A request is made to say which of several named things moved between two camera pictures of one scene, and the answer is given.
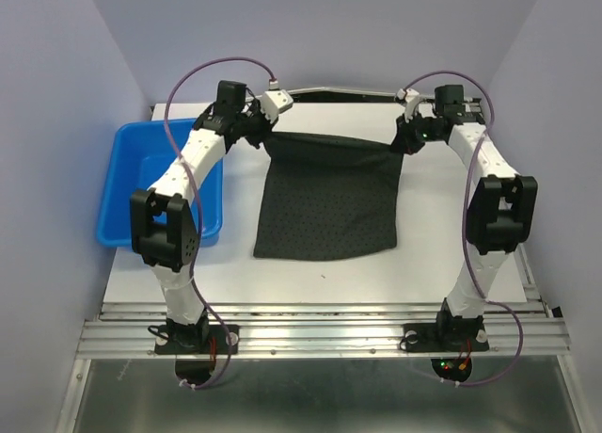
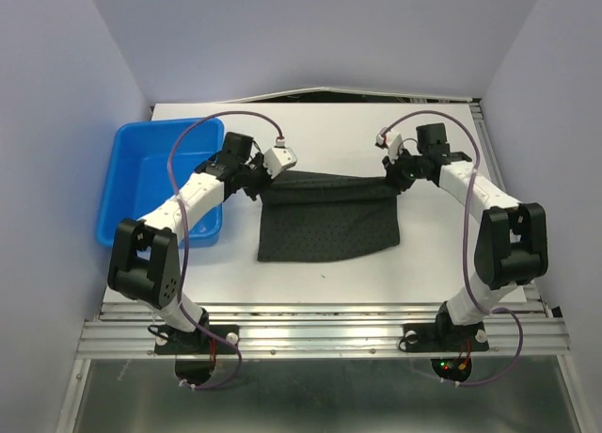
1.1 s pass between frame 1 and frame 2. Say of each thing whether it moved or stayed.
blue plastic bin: stayed
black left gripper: moved
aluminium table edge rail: stayed
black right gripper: moved
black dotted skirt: moved
